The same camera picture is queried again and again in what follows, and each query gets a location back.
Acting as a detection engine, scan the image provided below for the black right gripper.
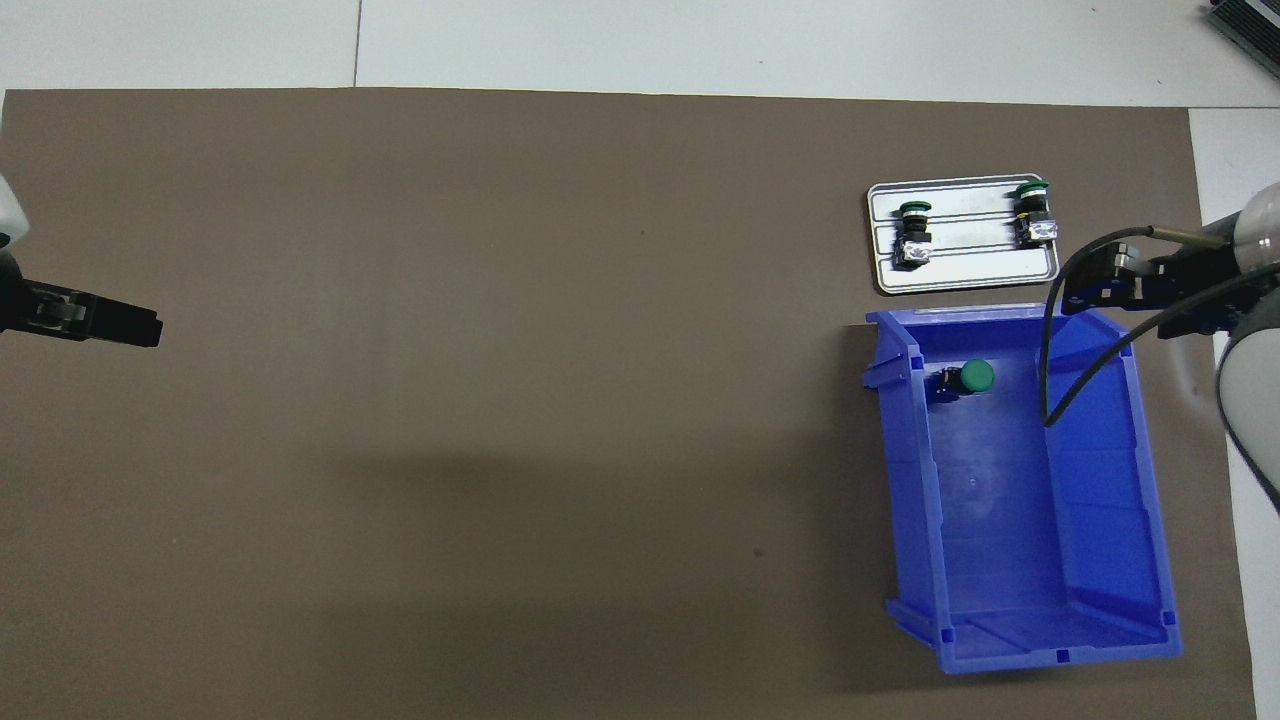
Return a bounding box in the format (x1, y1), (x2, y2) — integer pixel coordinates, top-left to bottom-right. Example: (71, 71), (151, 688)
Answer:
(1062, 245), (1251, 341)

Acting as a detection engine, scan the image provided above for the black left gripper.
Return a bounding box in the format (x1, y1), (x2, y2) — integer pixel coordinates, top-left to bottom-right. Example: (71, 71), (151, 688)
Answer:
(0, 250), (163, 349)

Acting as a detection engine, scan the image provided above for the green push button switch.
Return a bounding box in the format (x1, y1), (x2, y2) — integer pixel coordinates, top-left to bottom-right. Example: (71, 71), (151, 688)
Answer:
(1012, 180), (1059, 248)
(935, 358), (996, 403)
(895, 200), (934, 269)

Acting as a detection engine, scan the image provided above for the grey metal tray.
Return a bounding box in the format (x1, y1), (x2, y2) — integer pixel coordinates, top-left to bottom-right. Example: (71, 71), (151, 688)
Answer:
(866, 175), (1061, 297)

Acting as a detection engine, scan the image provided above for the blue plastic storage bin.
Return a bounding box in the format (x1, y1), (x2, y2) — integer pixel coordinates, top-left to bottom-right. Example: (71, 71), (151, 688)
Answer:
(862, 298), (1184, 676)

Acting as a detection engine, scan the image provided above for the grey ribbed metal device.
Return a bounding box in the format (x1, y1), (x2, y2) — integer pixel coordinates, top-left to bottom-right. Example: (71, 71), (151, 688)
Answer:
(1205, 0), (1280, 76)

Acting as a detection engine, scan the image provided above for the brown table mat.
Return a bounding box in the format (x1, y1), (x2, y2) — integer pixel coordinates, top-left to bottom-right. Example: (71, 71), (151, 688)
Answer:
(0, 88), (1259, 720)

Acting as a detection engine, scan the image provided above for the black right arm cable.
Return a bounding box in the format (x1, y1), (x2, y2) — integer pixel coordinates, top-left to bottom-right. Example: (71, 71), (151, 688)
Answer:
(1040, 228), (1280, 429)

